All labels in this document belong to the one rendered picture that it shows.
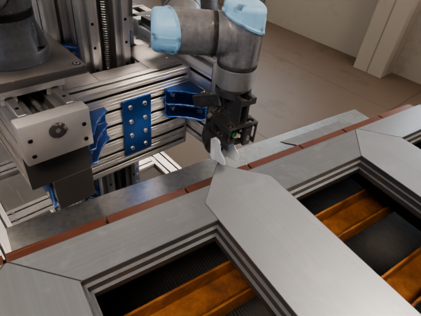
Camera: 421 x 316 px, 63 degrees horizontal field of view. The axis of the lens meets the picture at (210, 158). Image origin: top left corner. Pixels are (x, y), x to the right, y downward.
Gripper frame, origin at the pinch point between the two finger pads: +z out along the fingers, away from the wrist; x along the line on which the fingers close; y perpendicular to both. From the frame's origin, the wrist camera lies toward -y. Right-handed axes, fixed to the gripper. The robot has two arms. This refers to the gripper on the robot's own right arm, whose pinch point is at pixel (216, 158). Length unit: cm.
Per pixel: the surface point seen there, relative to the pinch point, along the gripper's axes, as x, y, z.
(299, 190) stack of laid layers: 12.6, 15.7, 2.3
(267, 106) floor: 140, -118, 86
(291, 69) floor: 209, -162, 86
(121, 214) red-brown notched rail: -24.4, 2.5, 3.5
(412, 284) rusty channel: 30, 42, 18
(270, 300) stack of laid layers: -10.2, 32.0, 3.1
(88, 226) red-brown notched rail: -31.1, 2.5, 3.5
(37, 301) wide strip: -42.3, 15.1, 0.6
